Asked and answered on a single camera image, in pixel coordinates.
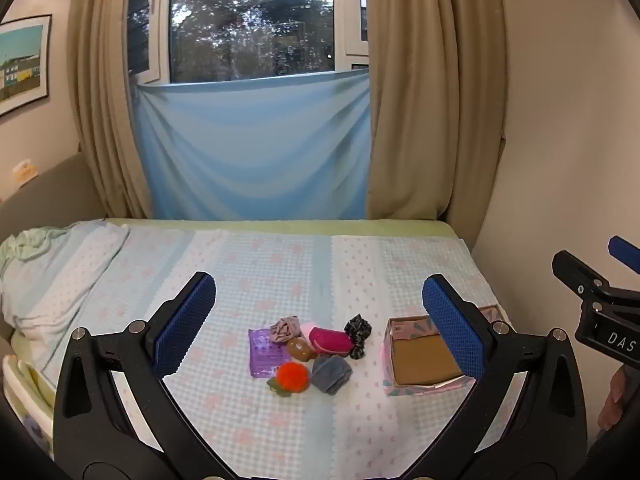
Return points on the purple plastic packet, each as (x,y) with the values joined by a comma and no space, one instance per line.
(265,355)

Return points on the person's right hand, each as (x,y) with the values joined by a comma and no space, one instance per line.
(612,409)

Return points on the mauve fabric scrunchie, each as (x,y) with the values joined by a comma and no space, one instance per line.
(284,330)

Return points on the blue sheet over window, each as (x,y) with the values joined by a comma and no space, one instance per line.
(279,148)

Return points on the orange pompom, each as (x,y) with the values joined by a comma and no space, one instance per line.
(289,378)

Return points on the beige curtain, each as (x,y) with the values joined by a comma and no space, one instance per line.
(101,102)
(438,80)

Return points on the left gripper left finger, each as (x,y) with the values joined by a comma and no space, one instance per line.
(114,417)

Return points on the magenta zip pouch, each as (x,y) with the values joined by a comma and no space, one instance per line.
(330,342)

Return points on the grey cloth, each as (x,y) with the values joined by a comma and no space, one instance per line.
(330,373)

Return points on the brown plush toy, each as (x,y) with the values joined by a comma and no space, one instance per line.
(299,350)

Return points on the light blue patterned bedspread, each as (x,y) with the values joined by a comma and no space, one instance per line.
(102,277)

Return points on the orange object on sofa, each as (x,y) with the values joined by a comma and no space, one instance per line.
(24,172)

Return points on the grey-green sofa backrest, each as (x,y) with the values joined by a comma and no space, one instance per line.
(59,197)

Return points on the light green mattress sheet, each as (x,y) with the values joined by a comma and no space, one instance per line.
(404,228)

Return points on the framed picture on wall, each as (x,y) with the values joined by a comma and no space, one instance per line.
(24,61)

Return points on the left beige curtain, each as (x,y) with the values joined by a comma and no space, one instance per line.
(101,102)

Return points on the right beige curtain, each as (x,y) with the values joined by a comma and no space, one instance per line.
(438,80)

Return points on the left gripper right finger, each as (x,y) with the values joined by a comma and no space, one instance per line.
(524,417)

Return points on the window with white frame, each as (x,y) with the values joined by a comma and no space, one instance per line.
(182,41)

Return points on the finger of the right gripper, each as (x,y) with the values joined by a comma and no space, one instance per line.
(578,277)
(625,253)

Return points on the pink fluffy scrunchie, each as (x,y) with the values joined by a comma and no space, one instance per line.
(306,329)

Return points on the cardboard box with pink lining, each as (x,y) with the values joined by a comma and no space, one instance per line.
(416,360)

